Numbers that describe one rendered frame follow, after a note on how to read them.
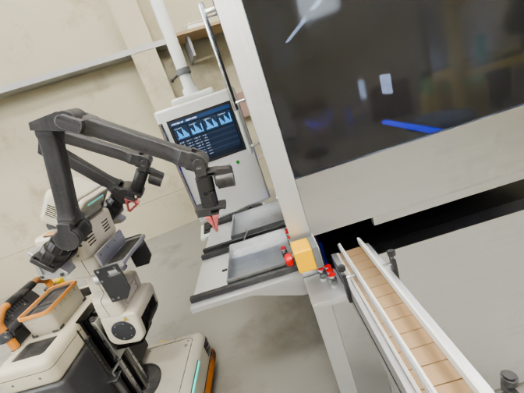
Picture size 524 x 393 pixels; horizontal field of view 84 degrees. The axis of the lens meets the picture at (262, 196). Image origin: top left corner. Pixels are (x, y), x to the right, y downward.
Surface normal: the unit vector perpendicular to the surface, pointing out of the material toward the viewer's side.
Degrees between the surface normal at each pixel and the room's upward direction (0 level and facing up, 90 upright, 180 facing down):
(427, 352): 0
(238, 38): 90
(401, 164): 90
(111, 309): 90
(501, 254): 90
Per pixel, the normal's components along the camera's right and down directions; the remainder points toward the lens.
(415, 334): -0.31, -0.89
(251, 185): 0.18, 0.28
